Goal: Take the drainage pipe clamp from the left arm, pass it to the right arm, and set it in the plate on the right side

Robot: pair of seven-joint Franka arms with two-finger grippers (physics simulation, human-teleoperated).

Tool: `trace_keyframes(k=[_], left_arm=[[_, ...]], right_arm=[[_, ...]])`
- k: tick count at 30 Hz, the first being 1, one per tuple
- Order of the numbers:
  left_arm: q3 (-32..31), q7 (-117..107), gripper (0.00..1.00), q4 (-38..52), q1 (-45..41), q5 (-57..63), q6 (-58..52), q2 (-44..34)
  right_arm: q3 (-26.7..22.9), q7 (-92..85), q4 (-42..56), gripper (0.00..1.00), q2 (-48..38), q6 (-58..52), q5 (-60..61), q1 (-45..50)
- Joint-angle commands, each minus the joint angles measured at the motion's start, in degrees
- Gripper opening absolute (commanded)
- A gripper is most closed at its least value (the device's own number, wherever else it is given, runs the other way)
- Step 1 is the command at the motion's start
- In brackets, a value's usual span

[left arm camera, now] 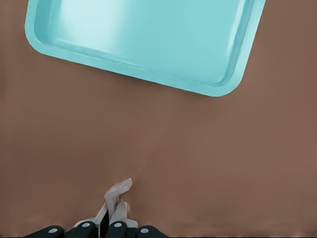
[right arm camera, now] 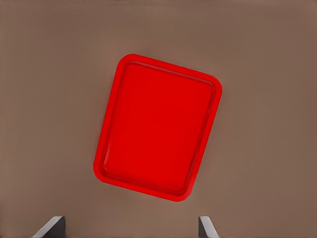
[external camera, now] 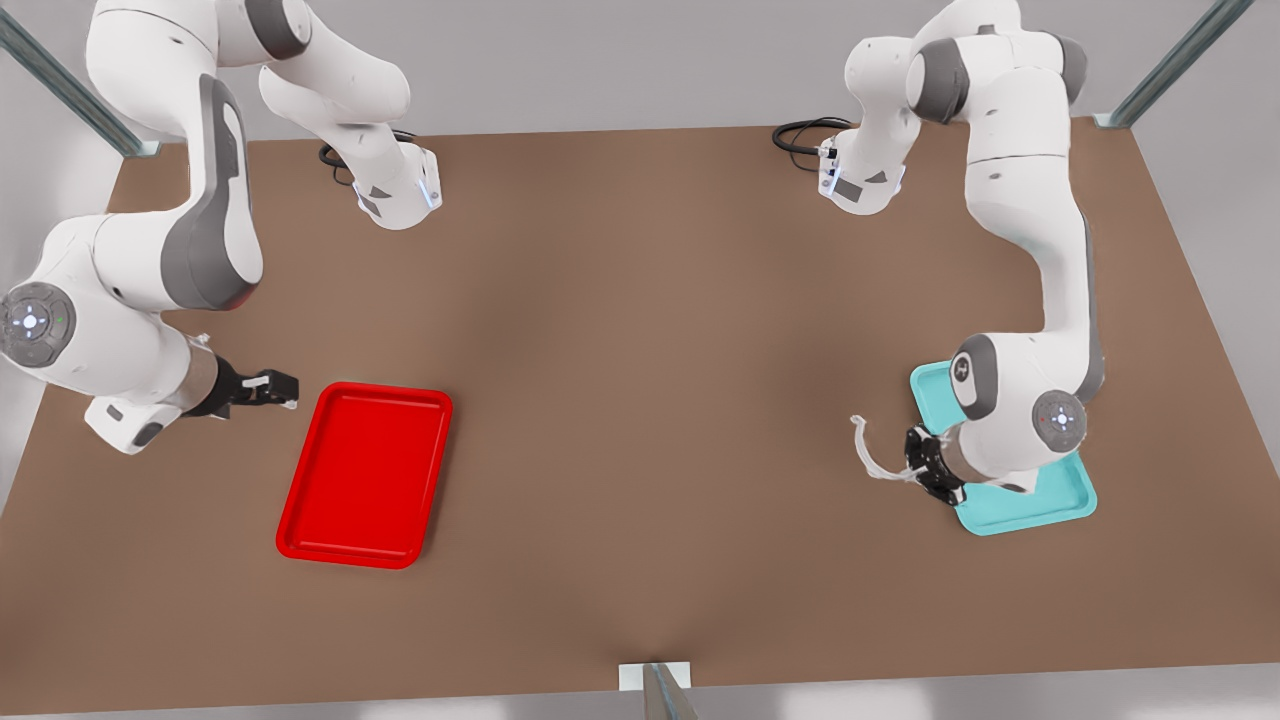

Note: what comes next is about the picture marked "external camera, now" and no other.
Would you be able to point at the silver frame post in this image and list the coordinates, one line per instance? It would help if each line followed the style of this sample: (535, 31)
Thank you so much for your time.
(1170, 65)
(662, 690)
(70, 85)

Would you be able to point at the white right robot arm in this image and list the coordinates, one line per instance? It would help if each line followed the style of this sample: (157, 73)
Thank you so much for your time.
(120, 290)

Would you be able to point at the red rectangular tray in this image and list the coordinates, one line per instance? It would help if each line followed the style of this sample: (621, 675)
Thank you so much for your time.
(366, 474)

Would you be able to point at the translucent white drainage pipe clamp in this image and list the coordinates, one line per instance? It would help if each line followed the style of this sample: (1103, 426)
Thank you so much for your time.
(868, 452)

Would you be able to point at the turquoise rectangular tray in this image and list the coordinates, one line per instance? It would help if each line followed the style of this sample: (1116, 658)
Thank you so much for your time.
(1040, 500)

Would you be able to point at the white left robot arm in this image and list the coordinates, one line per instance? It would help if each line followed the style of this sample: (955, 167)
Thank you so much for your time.
(1030, 200)

